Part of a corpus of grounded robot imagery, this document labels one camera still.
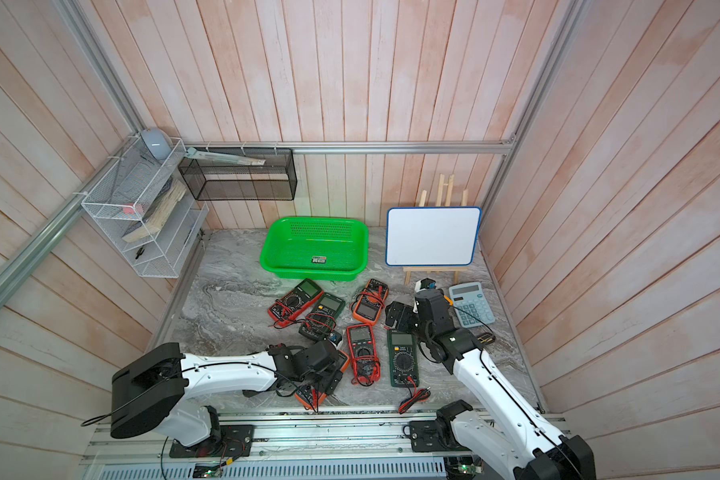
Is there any green plastic basket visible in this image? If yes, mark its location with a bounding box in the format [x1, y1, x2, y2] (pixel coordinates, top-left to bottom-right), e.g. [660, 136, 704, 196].
[260, 217, 369, 281]

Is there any green DT9205A multimeter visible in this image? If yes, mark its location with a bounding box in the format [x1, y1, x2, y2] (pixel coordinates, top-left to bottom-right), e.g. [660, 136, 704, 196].
[298, 293, 346, 342]

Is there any blue framed whiteboard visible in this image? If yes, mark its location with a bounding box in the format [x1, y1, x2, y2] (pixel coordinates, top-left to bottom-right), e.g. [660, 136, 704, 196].
[385, 206, 482, 267]

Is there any light blue calculator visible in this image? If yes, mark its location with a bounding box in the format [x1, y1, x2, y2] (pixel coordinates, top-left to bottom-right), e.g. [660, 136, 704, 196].
[448, 282, 495, 329]

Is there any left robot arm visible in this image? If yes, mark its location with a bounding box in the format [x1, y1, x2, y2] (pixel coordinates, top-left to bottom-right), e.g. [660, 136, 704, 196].
[110, 340, 346, 448]

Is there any book on wire shelf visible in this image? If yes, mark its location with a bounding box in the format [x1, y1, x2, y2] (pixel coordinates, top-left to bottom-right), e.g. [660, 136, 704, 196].
[122, 177, 187, 244]

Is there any black mesh wall basket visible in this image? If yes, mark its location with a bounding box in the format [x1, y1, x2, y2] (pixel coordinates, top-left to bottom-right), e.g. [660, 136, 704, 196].
[179, 147, 298, 201]

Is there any green multimeter lower right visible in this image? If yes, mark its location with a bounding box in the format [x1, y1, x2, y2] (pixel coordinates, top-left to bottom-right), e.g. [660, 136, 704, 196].
[387, 330, 419, 388]

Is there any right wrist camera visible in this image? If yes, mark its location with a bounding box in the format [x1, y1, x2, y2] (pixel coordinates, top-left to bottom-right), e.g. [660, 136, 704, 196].
[414, 278, 437, 295]

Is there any grey computer mouse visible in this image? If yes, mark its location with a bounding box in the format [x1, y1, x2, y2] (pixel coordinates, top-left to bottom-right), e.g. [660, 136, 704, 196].
[140, 128, 173, 162]

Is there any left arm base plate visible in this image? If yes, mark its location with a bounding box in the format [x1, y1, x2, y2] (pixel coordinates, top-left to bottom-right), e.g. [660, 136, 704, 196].
[168, 424, 255, 460]

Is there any paper in mesh basket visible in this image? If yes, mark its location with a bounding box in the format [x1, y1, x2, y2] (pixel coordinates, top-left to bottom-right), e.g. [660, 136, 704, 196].
[185, 147, 266, 167]

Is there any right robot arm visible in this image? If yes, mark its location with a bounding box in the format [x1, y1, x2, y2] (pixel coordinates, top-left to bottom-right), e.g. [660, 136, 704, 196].
[385, 289, 597, 479]

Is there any white wire wall shelf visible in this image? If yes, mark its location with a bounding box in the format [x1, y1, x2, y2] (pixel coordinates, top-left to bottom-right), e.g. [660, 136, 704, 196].
[82, 134, 208, 279]

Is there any red ANENG multimeter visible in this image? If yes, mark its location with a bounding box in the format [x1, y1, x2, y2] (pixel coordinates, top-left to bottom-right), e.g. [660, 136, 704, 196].
[267, 279, 324, 329]

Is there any orange multimeter front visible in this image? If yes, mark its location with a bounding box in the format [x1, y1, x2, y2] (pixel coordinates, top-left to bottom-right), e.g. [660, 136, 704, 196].
[295, 351, 350, 412]

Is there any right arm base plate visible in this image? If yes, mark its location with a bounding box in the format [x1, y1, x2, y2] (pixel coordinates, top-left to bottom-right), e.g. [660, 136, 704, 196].
[403, 420, 488, 453]

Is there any orange multimeter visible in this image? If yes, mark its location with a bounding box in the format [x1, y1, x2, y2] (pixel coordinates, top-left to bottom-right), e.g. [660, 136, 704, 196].
[295, 351, 350, 412]
[351, 279, 389, 325]

